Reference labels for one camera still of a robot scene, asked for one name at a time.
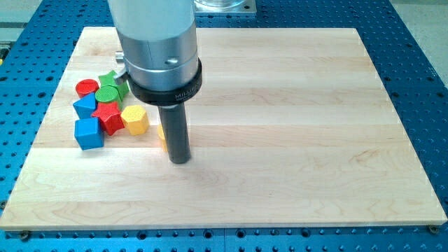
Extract yellow heart block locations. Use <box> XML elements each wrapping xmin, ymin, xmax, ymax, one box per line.
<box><xmin>157</xmin><ymin>124</ymin><xmax>168</xmax><ymax>153</ymax></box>

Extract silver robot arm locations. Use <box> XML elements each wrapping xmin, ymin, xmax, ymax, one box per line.
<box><xmin>108</xmin><ymin>0</ymin><xmax>202</xmax><ymax>106</ymax></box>

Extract yellow hexagon block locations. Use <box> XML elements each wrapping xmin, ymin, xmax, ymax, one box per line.
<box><xmin>120</xmin><ymin>105</ymin><xmax>149</xmax><ymax>136</ymax></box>

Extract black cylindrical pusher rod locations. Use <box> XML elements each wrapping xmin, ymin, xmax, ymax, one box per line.
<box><xmin>158</xmin><ymin>103</ymin><xmax>191</xmax><ymax>164</ymax></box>

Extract light wooden board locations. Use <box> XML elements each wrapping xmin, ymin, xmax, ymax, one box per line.
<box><xmin>1</xmin><ymin>27</ymin><xmax>447</xmax><ymax>231</ymax></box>

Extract red star block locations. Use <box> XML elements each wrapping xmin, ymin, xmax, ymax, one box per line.
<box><xmin>91</xmin><ymin>101</ymin><xmax>124</xmax><ymax>136</ymax></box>

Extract green cylinder block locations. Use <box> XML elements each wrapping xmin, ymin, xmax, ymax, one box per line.
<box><xmin>95</xmin><ymin>86</ymin><xmax>122</xmax><ymax>109</ymax></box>

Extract green star block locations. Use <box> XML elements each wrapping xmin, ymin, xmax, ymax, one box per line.
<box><xmin>98</xmin><ymin>71</ymin><xmax>130</xmax><ymax>101</ymax></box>

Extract blue cube block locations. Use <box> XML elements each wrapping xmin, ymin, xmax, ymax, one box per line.
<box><xmin>74</xmin><ymin>118</ymin><xmax>104</xmax><ymax>151</ymax></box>

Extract blue triangle block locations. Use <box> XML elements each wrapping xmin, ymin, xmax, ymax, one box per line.
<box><xmin>73</xmin><ymin>93</ymin><xmax>97</xmax><ymax>119</ymax></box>

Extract red cylinder block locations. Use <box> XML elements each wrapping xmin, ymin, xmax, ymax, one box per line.
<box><xmin>75</xmin><ymin>79</ymin><xmax>99</xmax><ymax>98</ymax></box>

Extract blue perforated metal table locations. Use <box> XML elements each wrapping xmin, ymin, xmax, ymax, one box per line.
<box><xmin>1</xmin><ymin>0</ymin><xmax>447</xmax><ymax>251</ymax></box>

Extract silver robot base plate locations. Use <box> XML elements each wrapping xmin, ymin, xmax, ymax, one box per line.
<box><xmin>194</xmin><ymin>0</ymin><xmax>257</xmax><ymax>17</ymax></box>

